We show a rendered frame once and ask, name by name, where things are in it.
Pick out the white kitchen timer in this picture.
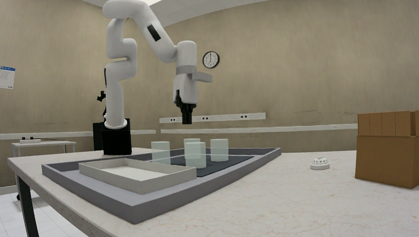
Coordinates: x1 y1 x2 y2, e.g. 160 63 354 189
310 156 330 170

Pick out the brown cardboard box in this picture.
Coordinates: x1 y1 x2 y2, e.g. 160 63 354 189
355 110 419 189

